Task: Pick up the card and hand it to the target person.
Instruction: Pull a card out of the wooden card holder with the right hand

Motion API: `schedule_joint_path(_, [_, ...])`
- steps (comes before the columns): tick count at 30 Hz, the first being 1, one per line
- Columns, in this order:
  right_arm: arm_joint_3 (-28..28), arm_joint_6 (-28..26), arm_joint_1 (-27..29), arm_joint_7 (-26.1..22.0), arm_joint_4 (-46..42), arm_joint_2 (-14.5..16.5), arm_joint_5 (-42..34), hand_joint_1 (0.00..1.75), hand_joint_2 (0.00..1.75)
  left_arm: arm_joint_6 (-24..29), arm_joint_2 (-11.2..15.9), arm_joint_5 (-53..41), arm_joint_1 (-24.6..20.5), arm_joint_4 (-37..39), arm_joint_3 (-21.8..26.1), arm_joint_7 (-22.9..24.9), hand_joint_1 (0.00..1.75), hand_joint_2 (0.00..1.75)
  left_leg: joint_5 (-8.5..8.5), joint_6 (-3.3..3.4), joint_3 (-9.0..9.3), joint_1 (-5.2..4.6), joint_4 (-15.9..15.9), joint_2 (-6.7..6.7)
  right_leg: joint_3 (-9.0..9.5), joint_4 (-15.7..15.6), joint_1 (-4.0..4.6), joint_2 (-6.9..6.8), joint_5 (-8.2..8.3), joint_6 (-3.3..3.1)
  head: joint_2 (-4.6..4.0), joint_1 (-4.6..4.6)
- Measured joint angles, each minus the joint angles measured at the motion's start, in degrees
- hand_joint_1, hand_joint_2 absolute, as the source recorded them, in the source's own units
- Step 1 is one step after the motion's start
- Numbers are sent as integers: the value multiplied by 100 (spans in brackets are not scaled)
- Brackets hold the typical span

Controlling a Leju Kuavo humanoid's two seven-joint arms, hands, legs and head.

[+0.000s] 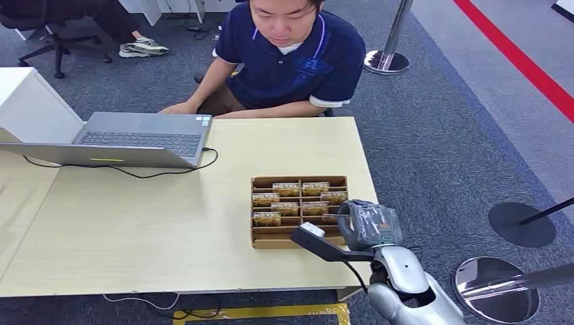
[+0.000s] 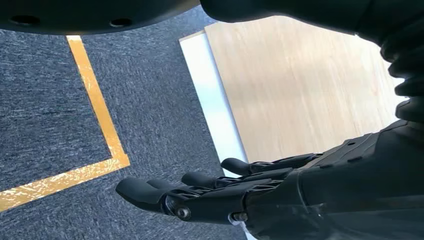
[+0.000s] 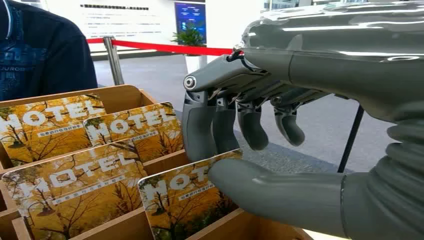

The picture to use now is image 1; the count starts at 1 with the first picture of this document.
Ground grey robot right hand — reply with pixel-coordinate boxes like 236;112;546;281
337;200;403;252

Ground brown cardboard card holder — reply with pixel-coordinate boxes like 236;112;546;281
250;175;349;250

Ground seated person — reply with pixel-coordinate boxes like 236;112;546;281
158;0;367;121

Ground person's right hand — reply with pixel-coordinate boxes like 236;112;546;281
158;102;198;115

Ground person's leg with sneaker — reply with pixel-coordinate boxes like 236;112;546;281
87;0;171;59

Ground large chrome stanchion base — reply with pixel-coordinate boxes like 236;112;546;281
452;256;542;325

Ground black round stanchion base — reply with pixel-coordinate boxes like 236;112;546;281
488;202;557;249

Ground black stanchion pole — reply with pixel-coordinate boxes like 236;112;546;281
519;196;574;226

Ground grey laptop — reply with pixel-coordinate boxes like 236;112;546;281
0;111;213;170

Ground white office furniture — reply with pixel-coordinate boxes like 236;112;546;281
118;0;240;27

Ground black office chair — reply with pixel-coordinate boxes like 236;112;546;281
0;0;114;81

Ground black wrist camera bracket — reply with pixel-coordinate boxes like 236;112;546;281
290;227;376;263

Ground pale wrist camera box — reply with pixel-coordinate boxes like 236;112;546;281
299;223;326;238

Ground yellow floor tape frame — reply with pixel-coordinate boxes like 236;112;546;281
172;303;351;325

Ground grey chrome stanchion post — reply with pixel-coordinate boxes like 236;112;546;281
460;263;574;301

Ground black laptop cable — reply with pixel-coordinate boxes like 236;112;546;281
22;147;220;180

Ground white floor cable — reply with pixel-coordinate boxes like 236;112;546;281
102;293;181;311

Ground black floor cables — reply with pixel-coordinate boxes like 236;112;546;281
185;23;224;42

